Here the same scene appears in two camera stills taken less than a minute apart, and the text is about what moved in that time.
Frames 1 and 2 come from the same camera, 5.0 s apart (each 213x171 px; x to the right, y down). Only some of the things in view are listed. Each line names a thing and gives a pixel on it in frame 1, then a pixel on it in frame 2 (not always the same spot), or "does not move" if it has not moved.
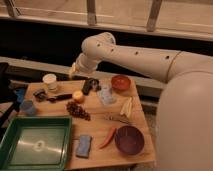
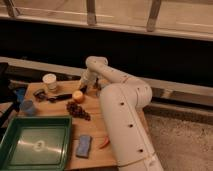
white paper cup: [51, 80] does not move
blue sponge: [84, 146] does not move
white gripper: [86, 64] -> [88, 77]
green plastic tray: [36, 143] does not move
